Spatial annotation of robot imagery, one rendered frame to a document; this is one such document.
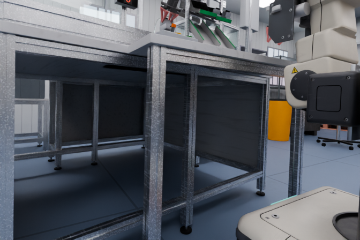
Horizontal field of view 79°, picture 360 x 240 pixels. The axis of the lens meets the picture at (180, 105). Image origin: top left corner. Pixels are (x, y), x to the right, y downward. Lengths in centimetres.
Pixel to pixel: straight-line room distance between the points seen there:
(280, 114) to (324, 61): 325
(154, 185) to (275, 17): 74
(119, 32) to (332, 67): 77
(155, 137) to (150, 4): 474
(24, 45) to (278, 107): 372
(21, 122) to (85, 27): 373
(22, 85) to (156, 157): 232
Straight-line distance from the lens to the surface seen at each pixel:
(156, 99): 69
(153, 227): 80
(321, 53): 85
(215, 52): 81
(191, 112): 106
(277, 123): 407
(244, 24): 294
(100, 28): 93
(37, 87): 289
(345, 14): 95
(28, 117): 452
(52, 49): 80
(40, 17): 88
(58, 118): 221
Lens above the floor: 66
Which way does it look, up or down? 2 degrees down
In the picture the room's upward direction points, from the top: 2 degrees clockwise
